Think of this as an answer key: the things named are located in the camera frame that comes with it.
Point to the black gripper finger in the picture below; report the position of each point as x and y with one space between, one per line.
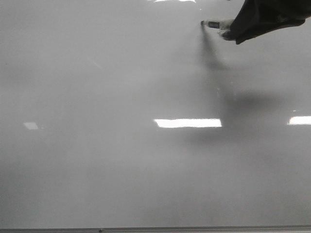
258 17

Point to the white black whiteboard marker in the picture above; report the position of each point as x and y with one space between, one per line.
223 26

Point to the white glossy whiteboard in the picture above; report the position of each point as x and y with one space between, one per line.
129 113

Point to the grey aluminium whiteboard frame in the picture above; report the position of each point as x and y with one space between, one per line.
215 229

